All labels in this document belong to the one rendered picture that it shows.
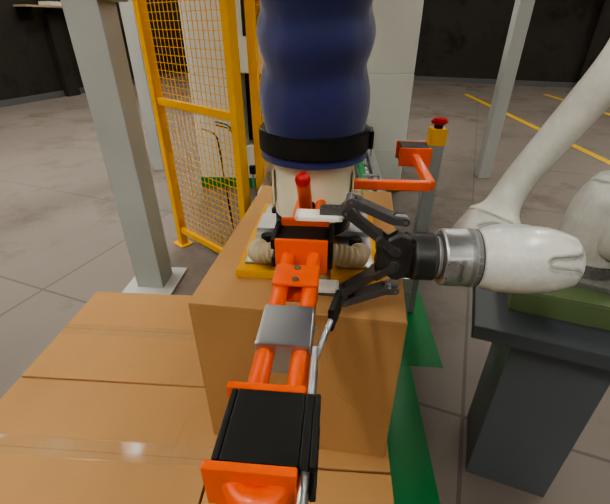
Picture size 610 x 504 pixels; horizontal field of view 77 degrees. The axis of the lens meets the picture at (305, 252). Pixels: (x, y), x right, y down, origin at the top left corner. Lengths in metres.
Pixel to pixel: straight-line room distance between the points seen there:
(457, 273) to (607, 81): 0.35
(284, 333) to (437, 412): 1.42
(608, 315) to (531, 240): 0.56
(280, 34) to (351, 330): 0.51
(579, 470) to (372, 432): 1.09
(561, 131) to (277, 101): 0.47
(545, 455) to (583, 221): 0.78
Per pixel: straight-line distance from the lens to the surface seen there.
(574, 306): 1.14
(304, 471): 0.34
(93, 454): 1.10
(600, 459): 1.95
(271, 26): 0.75
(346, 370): 0.78
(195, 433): 1.05
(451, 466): 1.69
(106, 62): 2.09
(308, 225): 0.66
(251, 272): 0.78
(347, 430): 0.93
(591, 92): 0.75
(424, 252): 0.59
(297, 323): 0.45
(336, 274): 0.76
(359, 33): 0.73
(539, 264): 0.63
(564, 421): 1.45
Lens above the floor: 1.39
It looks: 31 degrees down
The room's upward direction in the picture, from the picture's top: straight up
